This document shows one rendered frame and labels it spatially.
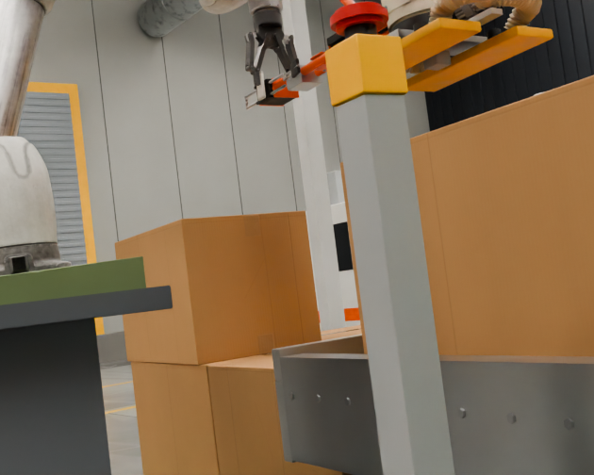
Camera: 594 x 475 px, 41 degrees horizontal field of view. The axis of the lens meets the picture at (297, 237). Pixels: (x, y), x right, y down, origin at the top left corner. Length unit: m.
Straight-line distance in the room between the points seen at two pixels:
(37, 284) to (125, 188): 10.77
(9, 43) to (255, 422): 1.03
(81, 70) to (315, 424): 11.15
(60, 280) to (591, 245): 0.87
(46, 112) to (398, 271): 11.05
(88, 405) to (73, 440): 0.06
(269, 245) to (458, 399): 1.29
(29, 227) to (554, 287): 0.93
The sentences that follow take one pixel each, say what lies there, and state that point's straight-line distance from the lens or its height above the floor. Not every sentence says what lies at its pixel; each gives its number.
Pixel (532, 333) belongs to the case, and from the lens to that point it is 1.23.
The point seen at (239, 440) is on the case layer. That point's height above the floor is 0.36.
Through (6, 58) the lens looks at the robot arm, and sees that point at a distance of 1.89.
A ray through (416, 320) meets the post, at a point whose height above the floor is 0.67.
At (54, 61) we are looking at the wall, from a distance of 12.28.
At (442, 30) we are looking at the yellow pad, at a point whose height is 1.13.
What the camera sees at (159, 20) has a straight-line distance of 12.38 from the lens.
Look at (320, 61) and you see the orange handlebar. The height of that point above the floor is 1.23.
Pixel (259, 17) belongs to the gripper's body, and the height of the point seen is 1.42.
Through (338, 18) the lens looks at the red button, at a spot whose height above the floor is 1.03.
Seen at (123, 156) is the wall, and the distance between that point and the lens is 12.29.
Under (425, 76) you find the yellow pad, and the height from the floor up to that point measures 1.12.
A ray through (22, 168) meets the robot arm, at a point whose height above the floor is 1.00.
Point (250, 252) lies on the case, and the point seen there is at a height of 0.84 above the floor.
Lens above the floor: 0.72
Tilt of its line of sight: 4 degrees up
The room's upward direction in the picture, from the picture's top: 7 degrees counter-clockwise
